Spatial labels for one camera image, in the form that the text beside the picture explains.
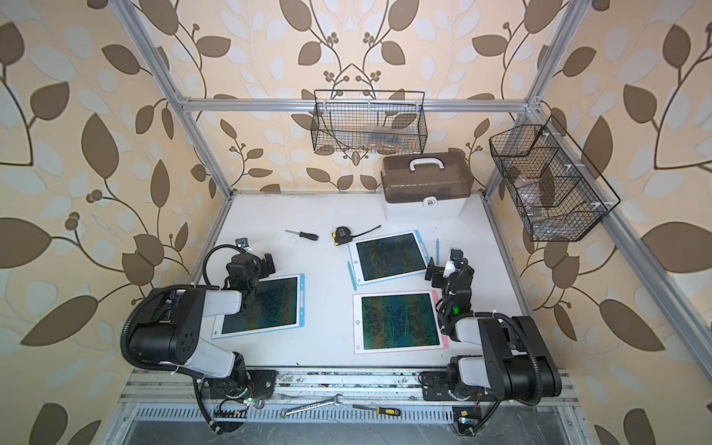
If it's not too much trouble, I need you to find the aluminium frame rail front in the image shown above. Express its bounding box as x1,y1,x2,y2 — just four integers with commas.
119,365,577,407

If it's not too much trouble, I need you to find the yellow black screwdriver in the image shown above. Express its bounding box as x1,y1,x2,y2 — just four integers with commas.
352,404,402,417

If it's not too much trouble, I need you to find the black handled screwdriver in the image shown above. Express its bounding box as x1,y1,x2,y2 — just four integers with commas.
287,230,319,241

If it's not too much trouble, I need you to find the blue writing tablet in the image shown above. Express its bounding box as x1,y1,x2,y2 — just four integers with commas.
349,230,428,287
211,274,306,339

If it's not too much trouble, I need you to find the silver wrench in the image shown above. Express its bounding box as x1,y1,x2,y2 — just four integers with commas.
279,393,343,418

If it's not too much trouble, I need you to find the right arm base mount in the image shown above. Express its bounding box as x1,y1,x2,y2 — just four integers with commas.
417,370,496,403

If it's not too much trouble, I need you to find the pink writing tablet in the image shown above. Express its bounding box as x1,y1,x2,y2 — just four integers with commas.
352,290,449,354

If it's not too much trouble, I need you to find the black wire basket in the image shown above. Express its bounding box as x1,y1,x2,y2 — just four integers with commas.
489,116,620,242
310,88,428,156

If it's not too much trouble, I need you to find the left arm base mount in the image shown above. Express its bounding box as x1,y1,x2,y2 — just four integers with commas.
198,368,277,400

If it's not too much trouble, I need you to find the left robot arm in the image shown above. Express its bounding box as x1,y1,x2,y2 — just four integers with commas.
120,242,276,387

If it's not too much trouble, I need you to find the black wire basket right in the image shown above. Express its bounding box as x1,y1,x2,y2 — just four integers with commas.
489,116,620,242

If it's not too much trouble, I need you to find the black wire basket back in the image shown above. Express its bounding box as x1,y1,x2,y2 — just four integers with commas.
310,88,428,156

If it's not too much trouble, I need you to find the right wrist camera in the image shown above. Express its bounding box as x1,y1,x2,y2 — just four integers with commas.
449,248,464,263

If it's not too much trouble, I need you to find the brown lid storage box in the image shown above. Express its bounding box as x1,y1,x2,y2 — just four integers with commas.
381,152,474,222

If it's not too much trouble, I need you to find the black yellow tape measure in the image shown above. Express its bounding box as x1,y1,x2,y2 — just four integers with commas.
332,225,380,246

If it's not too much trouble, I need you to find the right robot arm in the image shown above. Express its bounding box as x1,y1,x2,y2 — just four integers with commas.
420,250,563,406

